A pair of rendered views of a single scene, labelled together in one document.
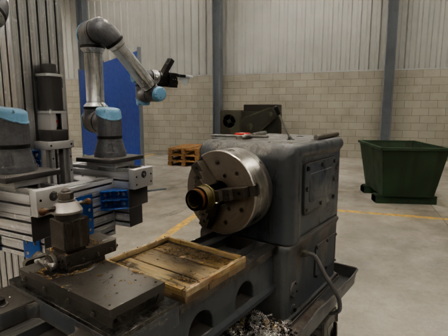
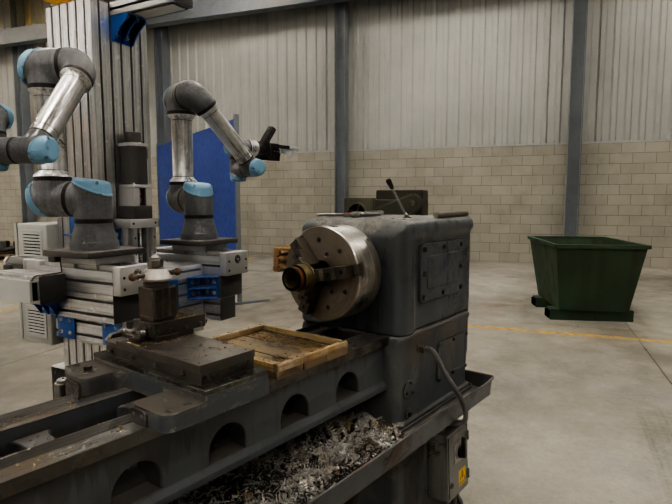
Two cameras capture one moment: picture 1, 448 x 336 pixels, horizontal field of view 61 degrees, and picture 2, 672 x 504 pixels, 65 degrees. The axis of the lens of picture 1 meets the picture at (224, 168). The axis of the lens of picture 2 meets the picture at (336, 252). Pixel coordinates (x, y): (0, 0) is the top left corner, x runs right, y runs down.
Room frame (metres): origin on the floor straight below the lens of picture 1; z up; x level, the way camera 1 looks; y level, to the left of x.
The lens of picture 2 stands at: (-0.36, -0.09, 1.33)
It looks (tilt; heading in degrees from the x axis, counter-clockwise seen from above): 6 degrees down; 2
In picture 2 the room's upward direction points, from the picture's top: straight up
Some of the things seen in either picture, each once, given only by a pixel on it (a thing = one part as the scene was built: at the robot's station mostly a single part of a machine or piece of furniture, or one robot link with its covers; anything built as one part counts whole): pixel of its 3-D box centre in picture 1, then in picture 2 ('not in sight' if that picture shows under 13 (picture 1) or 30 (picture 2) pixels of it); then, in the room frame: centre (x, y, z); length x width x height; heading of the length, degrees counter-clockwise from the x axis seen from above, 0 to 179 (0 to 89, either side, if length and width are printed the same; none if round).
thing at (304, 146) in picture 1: (273, 179); (389, 265); (1.75, -0.23, 1.06); 0.59 x 0.48 x 0.39; 144
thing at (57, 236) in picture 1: (71, 230); (159, 299); (0.97, 0.41, 1.07); 0.07 x 0.07 x 0.10; 54
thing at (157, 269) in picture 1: (175, 263); (269, 347); (1.18, 0.16, 0.89); 0.36 x 0.30 x 0.04; 54
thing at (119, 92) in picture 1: (105, 119); (190, 208); (7.92, 2.47, 1.18); 4.12 x 0.80 x 2.35; 33
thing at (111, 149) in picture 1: (110, 145); (199, 226); (1.81, 0.55, 1.21); 0.15 x 0.15 x 0.10
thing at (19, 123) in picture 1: (9, 125); (90, 198); (1.37, 0.77, 1.33); 0.13 x 0.12 x 0.14; 85
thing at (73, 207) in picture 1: (66, 206); (155, 274); (0.96, 0.41, 1.13); 0.08 x 0.08 x 0.03
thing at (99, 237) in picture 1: (79, 254); (166, 326); (0.99, 0.40, 0.99); 0.20 x 0.10 x 0.05; 144
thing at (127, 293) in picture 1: (83, 280); (171, 350); (0.93, 0.36, 0.95); 0.43 x 0.17 x 0.05; 54
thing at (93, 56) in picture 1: (94, 78); (182, 148); (1.91, 0.64, 1.54); 0.15 x 0.12 x 0.55; 42
